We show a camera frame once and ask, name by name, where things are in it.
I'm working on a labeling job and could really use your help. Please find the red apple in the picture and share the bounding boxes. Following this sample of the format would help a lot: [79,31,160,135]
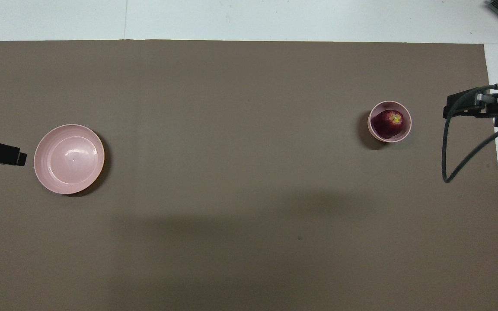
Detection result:
[371,109,404,139]

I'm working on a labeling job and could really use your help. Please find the pink bowl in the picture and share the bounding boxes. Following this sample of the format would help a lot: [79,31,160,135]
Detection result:
[367,100,412,143]

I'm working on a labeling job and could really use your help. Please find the pink plate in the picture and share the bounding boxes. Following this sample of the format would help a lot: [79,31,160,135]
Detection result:
[33,124,105,195]

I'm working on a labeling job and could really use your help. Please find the brown table mat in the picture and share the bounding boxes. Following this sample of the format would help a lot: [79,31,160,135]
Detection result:
[0,40,498,311]

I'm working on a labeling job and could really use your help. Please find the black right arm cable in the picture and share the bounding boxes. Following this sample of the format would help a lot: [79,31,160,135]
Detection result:
[442,84,498,183]

